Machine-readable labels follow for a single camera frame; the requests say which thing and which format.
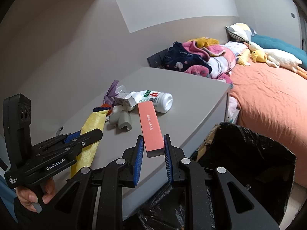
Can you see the purple plastic bag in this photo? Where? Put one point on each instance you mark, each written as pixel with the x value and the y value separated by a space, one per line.
pixel 111 92

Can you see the checked patchwork pillow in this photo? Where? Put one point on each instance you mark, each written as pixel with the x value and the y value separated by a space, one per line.
pixel 239 31

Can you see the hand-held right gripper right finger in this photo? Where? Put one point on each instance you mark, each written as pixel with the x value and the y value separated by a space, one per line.
pixel 168 163

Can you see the pink fleece blanket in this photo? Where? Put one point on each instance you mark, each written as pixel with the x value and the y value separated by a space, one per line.
pixel 215 50

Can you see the white plastic bottle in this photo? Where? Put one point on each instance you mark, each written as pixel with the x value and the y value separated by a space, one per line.
pixel 158 100

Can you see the white dotted pillow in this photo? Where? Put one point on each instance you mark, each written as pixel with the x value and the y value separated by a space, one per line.
pixel 233 46

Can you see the blue cloth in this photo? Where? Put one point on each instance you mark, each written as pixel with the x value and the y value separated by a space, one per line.
pixel 6 196

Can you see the orange and blue snack packet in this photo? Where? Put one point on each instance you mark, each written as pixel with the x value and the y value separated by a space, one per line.
pixel 105 106

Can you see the pink rectangular box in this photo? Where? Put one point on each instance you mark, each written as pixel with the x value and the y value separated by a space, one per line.
pixel 150 129

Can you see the cardboard box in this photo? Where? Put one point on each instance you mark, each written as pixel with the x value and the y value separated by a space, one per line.
pixel 206 140

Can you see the yellow plastic bag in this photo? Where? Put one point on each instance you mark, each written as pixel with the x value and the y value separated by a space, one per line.
pixel 93 122

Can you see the person's left hand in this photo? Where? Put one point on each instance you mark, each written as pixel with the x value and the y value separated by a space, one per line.
pixel 26 196

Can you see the bed with orange sheet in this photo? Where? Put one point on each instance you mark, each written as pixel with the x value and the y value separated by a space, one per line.
pixel 263 100

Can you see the navy printed blanket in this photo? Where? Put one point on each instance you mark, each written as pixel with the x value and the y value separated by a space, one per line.
pixel 182 57

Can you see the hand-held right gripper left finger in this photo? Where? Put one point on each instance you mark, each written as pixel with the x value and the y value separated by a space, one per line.
pixel 138 160

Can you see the small white carton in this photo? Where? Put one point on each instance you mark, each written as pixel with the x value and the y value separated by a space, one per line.
pixel 124 99

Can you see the black trash bag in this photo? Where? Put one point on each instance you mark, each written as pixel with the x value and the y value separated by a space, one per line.
pixel 239 160

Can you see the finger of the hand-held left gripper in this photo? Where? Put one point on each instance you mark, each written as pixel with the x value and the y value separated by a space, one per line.
pixel 70 137
pixel 92 136

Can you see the teal cushion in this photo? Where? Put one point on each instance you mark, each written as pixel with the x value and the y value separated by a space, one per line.
pixel 275 43

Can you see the white goose plush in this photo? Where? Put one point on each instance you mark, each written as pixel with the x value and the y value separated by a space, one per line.
pixel 283 57

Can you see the yellow cloth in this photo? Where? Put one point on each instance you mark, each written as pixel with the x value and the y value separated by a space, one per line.
pixel 206 40

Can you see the yellow duck plush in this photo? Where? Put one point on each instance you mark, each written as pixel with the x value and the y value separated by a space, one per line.
pixel 258 55

